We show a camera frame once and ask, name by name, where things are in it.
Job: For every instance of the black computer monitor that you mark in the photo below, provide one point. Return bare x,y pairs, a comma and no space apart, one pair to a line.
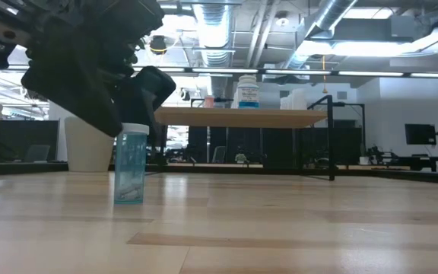
420,134

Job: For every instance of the black overhead camera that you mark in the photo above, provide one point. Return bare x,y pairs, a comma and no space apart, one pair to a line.
158,44

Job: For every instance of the wooden shelf with black legs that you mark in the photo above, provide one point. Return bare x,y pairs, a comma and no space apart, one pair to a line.
242,117

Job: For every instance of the grey office chair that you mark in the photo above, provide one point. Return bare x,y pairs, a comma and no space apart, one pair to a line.
219,154
36,153

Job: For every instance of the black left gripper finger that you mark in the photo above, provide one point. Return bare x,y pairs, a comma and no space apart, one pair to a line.
146,91
74,87

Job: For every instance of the leafy plant in white pot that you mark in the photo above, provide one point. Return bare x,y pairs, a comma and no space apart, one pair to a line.
86,152

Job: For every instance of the silver ventilation duct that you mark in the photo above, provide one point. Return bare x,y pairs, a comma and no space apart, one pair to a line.
215,34
329,15

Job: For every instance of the black partition panel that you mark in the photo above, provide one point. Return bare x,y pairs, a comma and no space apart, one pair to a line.
13,137

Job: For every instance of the bright ceiling light panel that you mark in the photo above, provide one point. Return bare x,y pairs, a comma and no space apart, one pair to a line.
367,48

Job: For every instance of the black office desk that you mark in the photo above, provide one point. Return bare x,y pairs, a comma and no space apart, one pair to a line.
413,161

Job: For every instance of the grey wall vent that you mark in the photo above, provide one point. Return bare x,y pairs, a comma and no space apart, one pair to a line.
341,95

